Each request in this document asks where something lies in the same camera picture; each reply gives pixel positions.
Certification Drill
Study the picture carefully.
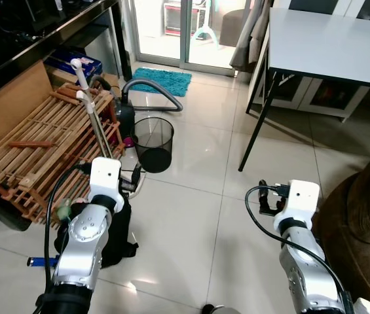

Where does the black glossy counter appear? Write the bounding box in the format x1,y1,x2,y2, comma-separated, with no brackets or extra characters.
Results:
0,0,133,109

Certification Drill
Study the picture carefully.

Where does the black vacuum cleaner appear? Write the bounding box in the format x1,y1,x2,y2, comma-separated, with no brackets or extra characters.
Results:
109,90,138,139

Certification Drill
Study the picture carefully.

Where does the small blue object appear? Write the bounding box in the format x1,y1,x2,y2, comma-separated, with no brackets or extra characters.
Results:
27,256,59,268

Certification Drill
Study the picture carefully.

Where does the blue printed box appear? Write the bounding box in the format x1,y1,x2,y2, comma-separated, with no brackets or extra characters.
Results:
43,48,104,80

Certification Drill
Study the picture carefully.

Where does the white low cabinet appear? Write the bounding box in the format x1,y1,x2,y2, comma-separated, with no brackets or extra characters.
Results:
246,38,370,123

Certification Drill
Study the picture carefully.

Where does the wooden slatted folding rack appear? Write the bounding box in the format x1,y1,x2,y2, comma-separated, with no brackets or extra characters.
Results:
0,84,128,224

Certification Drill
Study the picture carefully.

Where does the glass sliding door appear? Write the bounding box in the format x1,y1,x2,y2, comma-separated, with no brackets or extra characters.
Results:
127,0,254,70

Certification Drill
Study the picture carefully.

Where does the brown cardboard box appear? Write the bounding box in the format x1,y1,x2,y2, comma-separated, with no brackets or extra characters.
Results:
0,60,55,159

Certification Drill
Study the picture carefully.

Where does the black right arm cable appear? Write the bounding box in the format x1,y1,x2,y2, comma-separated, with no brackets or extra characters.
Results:
244,185,346,309

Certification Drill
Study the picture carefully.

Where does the beige curtain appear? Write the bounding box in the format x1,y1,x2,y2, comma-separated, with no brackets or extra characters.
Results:
229,0,274,72

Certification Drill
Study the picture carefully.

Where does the black mesh wastebasket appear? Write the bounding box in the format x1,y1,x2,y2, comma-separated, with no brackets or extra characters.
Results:
132,116,176,175

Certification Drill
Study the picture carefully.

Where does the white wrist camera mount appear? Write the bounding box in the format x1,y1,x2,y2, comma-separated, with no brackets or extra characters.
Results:
87,157,126,211
275,181,322,231

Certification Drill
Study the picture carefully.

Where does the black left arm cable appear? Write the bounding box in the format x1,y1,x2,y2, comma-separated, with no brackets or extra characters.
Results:
43,164,94,296

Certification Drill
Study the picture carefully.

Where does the teal floor mat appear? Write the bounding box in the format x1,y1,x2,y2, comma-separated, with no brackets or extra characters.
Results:
130,67,193,98

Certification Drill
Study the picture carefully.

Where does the reddish wooden stick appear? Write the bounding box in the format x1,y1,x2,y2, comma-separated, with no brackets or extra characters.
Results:
7,140,58,149

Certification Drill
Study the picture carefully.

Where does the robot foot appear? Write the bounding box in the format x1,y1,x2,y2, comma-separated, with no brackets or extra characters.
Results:
200,304,239,314

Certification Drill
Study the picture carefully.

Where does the grey table with black legs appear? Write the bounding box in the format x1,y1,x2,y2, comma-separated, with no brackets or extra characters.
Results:
238,7,370,173

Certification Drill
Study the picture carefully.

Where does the white dustpan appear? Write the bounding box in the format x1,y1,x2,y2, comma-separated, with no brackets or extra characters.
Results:
120,145,148,198

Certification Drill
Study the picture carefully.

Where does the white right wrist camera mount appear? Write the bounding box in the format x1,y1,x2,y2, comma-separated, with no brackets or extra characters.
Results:
275,181,322,231

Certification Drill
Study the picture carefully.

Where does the grey vacuum hose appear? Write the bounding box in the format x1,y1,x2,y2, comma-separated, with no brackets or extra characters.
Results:
120,78,185,114

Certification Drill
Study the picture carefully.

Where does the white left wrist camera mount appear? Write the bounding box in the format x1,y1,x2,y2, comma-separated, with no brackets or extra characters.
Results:
87,157,126,211

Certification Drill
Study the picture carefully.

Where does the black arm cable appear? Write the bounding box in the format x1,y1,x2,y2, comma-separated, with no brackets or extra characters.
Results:
43,164,94,296
244,185,346,309

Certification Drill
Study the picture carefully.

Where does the black bag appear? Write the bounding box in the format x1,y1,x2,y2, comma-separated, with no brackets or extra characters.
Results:
54,192,140,270

